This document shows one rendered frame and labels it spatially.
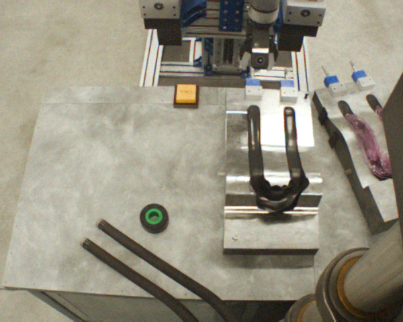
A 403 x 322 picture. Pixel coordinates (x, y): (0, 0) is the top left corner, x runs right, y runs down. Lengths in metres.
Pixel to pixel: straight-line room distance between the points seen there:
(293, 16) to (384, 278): 1.29
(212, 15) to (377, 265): 1.47
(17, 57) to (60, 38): 0.28
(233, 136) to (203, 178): 0.15
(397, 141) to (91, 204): 1.19
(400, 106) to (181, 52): 2.22
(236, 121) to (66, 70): 1.58
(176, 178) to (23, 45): 1.85
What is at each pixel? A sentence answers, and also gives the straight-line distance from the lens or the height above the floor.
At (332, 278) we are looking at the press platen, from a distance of 0.56.
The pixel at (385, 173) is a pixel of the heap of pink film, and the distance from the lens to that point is 1.41.
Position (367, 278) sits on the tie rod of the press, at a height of 1.62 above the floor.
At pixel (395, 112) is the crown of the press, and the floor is 1.83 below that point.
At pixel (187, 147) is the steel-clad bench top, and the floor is 0.80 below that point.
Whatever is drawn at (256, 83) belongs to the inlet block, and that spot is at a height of 0.90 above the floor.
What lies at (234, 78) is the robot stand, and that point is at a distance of 2.35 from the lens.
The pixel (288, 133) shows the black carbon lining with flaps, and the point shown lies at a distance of 1.41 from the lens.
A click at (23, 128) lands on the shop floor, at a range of 2.64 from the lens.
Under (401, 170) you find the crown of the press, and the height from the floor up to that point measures 1.82.
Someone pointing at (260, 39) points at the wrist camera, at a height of 1.17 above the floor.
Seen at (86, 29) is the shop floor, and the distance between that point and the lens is 2.99.
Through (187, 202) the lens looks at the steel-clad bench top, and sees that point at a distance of 1.38.
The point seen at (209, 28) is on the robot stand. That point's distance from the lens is 1.86.
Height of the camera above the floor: 2.06
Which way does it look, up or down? 62 degrees down
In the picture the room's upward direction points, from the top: straight up
